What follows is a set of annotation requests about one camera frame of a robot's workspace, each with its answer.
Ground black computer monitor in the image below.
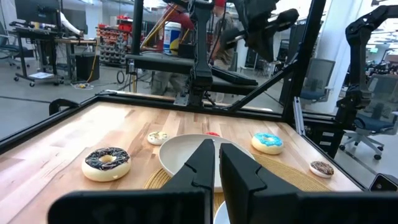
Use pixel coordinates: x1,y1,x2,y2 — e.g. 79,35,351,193
14,0,62,26

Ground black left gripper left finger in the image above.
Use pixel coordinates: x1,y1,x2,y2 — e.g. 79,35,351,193
47,138,216,224

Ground small white sprinkled donut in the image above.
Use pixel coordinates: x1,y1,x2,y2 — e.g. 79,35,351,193
147,131,170,146

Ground wooden desk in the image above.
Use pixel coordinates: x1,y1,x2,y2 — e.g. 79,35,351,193
54,37,98,82

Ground black rolling desk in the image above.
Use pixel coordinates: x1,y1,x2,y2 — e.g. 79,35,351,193
9,26,65,87

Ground small chocolate sprinkled donut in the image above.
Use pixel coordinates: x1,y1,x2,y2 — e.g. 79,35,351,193
309,161,335,179

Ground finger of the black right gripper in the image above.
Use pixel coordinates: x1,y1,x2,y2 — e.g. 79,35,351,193
256,8,300,62
219,27,259,57

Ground black computer tower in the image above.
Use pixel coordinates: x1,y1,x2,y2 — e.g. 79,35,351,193
75,52,100,82

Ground person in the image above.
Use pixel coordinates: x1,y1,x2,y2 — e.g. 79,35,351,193
151,3,196,96
210,0,239,69
60,11,85,37

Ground grey office chair blue seat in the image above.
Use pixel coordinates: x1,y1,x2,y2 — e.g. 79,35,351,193
338,74,398,161
300,58,336,105

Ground small black camera box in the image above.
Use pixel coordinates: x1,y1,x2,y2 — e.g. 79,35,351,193
369,173,398,192

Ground black curved bracket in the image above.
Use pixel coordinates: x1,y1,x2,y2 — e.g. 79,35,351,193
49,98,80,116

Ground large blue iced donut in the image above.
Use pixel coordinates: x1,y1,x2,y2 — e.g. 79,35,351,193
251,133,284,156

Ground white blue bucket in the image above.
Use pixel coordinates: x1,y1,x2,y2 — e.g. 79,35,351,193
163,21,182,55

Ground black aluminium table frame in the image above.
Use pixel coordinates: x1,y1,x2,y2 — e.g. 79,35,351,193
0,0,368,190

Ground yellow cable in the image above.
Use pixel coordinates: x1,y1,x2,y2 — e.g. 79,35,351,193
86,40,100,84

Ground woven straw placemat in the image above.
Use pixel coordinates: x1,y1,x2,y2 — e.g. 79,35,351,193
142,154,331,215

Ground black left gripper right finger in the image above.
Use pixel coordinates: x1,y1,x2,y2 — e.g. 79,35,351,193
219,142,398,224

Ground silver aluminium bar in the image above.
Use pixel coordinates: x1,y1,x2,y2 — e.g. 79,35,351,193
294,96,307,136

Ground white paper sheet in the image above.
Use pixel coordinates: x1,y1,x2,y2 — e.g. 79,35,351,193
27,72,55,80

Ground large chocolate iced donut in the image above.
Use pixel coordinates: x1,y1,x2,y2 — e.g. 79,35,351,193
81,146,132,183

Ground white round plate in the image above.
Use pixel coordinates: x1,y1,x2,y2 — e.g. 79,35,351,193
213,200,231,224

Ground beige round plate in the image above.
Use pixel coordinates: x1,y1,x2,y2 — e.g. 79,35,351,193
158,133,256,193

